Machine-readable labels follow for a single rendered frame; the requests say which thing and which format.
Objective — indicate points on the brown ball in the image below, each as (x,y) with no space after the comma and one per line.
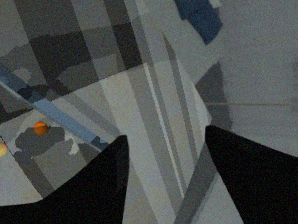
(40,128)

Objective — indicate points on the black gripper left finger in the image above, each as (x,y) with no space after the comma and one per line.
(96,195)

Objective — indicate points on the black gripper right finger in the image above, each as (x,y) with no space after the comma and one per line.
(262,182)

